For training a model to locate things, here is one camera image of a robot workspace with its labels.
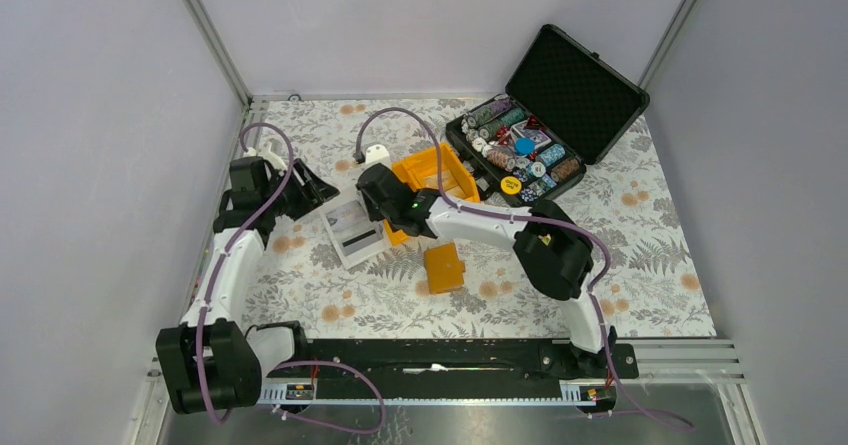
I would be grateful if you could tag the yellow divided plastic bin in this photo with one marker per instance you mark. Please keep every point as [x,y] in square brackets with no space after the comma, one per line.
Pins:
[420,170]

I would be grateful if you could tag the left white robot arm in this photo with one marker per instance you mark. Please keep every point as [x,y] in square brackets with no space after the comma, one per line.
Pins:
[212,361]

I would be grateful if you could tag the black poker chip case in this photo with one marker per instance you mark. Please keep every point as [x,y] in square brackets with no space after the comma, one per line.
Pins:
[563,89]

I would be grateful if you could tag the yellow round dealer button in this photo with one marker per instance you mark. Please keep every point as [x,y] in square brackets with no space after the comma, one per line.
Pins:
[511,185]

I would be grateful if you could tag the blue round chip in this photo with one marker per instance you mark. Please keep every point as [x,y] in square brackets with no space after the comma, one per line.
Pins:
[524,146]

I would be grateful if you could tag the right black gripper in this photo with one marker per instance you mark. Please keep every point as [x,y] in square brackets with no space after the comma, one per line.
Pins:
[374,213]

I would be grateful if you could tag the white magnetic stripe card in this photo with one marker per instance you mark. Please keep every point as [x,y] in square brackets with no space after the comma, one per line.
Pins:
[360,239]

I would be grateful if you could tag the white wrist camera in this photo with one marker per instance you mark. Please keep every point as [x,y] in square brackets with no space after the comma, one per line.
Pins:
[377,154]
[274,159]

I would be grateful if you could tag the orange card holder wallet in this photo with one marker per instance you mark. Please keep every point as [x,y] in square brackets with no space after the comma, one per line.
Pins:
[445,270]

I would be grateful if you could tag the playing card deck box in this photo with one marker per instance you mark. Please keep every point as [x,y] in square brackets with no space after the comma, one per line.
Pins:
[540,138]

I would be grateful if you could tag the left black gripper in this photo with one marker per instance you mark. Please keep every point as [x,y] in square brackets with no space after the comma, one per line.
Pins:
[311,194]

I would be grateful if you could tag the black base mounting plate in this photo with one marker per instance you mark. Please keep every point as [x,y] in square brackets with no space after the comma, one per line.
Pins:
[429,370]

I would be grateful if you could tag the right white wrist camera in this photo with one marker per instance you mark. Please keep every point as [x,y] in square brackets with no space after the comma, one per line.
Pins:
[377,154]

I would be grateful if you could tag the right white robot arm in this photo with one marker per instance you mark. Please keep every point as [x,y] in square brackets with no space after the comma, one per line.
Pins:
[560,259]

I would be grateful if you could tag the aluminium frame rail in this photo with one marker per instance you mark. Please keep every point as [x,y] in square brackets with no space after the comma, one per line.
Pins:
[225,164]

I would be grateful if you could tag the clear plastic card bin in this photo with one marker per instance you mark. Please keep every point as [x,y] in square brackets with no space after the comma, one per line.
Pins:
[344,214]

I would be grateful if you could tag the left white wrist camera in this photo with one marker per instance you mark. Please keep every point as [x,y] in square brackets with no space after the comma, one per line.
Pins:
[274,159]

